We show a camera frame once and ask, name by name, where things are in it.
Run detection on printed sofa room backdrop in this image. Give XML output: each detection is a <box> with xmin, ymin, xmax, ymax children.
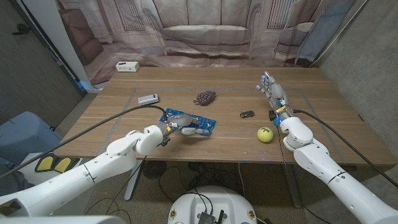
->
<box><xmin>55</xmin><ymin>0</ymin><xmax>358</xmax><ymax>85</ymax></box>

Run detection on grey table leg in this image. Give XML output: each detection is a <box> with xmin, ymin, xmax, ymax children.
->
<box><xmin>281</xmin><ymin>163</ymin><xmax>303</xmax><ymax>208</ymax></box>

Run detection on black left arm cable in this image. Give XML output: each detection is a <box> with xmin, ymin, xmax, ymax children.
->
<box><xmin>0</xmin><ymin>105</ymin><xmax>169</xmax><ymax>180</ymax></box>

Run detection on person in dark jeans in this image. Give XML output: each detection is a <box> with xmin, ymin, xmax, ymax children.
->
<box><xmin>0</xmin><ymin>164</ymin><xmax>34</xmax><ymax>197</ymax></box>

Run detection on purple grape bunch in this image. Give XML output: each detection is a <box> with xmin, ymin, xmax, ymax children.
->
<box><xmin>193</xmin><ymin>90</ymin><xmax>217</xmax><ymax>107</ymax></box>

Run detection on round black floor disc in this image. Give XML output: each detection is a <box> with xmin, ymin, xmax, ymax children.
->
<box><xmin>142</xmin><ymin>160</ymin><xmax>168</xmax><ymax>180</ymax></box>

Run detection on white table leg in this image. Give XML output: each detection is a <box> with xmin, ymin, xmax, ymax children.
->
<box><xmin>124</xmin><ymin>155</ymin><xmax>144</xmax><ymax>202</ymax></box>

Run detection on yellow tennis ball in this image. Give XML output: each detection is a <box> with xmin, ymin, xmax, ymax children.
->
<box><xmin>257</xmin><ymin>126</ymin><xmax>274</xmax><ymax>144</ymax></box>

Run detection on yellow black foot pedal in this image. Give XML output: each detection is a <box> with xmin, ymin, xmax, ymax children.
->
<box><xmin>34</xmin><ymin>153</ymin><xmax>81</xmax><ymax>174</ymax></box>

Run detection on small white grey device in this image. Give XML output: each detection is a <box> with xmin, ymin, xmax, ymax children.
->
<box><xmin>137</xmin><ymin>93</ymin><xmax>160</xmax><ymax>106</ymax></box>

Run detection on blue gel pad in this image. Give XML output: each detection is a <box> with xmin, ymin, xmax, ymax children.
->
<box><xmin>159</xmin><ymin>108</ymin><xmax>218</xmax><ymax>138</ymax></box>

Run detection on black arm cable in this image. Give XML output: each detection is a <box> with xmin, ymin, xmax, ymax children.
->
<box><xmin>292</xmin><ymin>108</ymin><xmax>398</xmax><ymax>189</ymax></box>
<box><xmin>0</xmin><ymin>105</ymin><xmax>169</xmax><ymax>180</ymax></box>

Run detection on white robot torso base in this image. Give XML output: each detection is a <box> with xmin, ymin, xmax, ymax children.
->
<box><xmin>167</xmin><ymin>185</ymin><xmax>258</xmax><ymax>224</ymax></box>

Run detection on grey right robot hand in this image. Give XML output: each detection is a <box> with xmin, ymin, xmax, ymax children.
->
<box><xmin>256</xmin><ymin>70</ymin><xmax>289</xmax><ymax>109</ymax></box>

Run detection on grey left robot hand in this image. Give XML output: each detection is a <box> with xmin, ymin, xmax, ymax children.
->
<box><xmin>164</xmin><ymin>113</ymin><xmax>215</xmax><ymax>137</ymax></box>

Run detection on white power box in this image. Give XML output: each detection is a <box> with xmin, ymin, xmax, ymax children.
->
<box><xmin>115</xmin><ymin>61</ymin><xmax>141</xmax><ymax>73</ymax></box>

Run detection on black floor cables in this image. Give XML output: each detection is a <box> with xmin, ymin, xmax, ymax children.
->
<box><xmin>157</xmin><ymin>161</ymin><xmax>245</xmax><ymax>206</ymax></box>

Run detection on white pillar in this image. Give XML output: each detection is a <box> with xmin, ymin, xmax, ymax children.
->
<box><xmin>18</xmin><ymin>0</ymin><xmax>103</xmax><ymax>94</ymax></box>

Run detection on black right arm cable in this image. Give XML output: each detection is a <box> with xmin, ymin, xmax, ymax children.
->
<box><xmin>292</xmin><ymin>108</ymin><xmax>398</xmax><ymax>189</ymax></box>

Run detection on black door handle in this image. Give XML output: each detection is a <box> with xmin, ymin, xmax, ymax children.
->
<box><xmin>12</xmin><ymin>23</ymin><xmax>32</xmax><ymax>35</ymax></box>

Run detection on blue padded seat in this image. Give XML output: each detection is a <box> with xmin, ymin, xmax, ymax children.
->
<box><xmin>0</xmin><ymin>111</ymin><xmax>63</xmax><ymax>171</ymax></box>

